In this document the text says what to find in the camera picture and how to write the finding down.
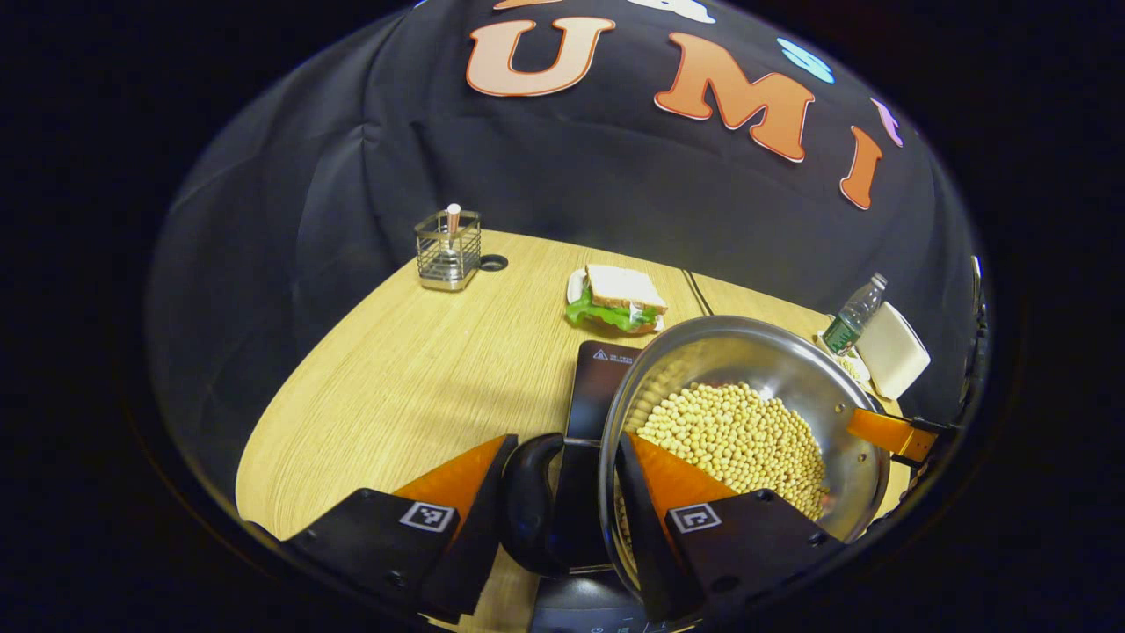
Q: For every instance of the clear plastic water bottle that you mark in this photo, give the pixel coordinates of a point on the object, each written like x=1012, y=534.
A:
x=852, y=316

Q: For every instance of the black induction cooktop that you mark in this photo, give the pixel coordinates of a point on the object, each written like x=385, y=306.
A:
x=602, y=387

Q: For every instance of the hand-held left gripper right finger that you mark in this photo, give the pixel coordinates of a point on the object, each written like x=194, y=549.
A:
x=642, y=527

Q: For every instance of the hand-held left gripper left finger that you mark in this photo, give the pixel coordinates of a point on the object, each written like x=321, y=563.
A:
x=483, y=519

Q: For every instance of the sandwich with lettuce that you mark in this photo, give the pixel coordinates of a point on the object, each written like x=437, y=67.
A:
x=620, y=294

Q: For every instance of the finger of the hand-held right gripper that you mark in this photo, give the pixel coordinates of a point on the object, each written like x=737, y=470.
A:
x=888, y=433

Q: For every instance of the pile of soybeans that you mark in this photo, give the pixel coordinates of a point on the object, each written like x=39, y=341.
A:
x=738, y=431

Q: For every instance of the pale utensil stick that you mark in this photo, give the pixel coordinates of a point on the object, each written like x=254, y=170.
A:
x=453, y=220

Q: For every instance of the white divided bean dish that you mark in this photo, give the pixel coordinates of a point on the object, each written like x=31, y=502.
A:
x=851, y=365

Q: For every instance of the black backdrop cloth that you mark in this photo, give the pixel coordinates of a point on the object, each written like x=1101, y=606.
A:
x=527, y=158

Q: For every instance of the white toaster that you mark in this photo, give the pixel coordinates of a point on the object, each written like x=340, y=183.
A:
x=892, y=352

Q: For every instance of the stainless steel pot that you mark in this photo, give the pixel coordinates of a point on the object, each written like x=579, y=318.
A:
x=747, y=352

